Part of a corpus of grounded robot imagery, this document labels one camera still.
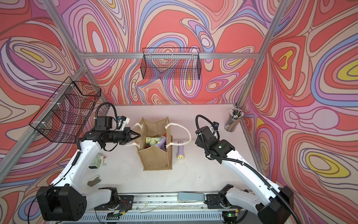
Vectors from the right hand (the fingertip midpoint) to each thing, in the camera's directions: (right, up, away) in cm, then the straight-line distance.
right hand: (205, 142), depth 78 cm
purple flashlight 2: (-14, -10, +11) cm, 20 cm away
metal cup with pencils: (+22, +16, +13) cm, 30 cm away
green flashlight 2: (-31, -2, +8) cm, 32 cm away
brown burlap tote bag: (-29, -10, +2) cm, 31 cm away
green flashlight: (-35, 0, +11) cm, 37 cm away
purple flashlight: (-26, -2, +6) cm, 27 cm away
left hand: (-36, +4, -2) cm, 36 cm away
